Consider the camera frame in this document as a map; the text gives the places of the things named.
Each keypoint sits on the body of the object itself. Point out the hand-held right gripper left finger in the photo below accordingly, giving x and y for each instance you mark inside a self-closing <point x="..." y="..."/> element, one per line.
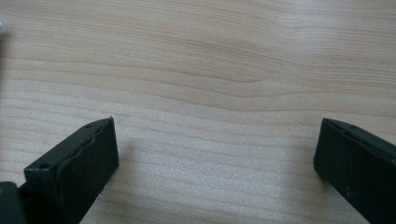
<point x="77" y="174"/>

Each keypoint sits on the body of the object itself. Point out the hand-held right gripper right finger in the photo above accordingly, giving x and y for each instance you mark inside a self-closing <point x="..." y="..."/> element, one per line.
<point x="358" y="168"/>

